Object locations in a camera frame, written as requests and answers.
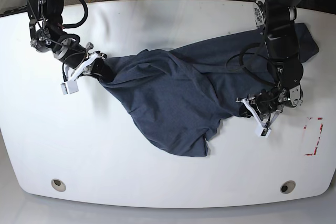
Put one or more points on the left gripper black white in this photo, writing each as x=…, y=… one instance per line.
x=263, y=107

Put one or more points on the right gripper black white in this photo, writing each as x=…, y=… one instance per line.
x=72, y=56

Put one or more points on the dark blue T-shirt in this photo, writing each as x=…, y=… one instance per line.
x=178, y=98

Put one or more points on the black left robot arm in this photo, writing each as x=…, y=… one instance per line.
x=277, y=18

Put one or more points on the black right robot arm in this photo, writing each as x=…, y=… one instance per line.
x=47, y=33

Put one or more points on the red tape rectangle marking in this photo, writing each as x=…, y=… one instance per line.
x=311, y=137

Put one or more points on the right table grommet hole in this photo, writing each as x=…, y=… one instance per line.
x=287, y=187

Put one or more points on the table grommet hole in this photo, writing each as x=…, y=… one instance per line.
x=287, y=187
x=58, y=185

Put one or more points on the left table grommet hole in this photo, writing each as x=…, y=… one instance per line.
x=58, y=185

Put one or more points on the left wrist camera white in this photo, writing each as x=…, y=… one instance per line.
x=263, y=132

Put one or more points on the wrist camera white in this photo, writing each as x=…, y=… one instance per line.
x=263, y=132
x=69, y=87

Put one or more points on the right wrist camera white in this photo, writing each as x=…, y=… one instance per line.
x=69, y=87

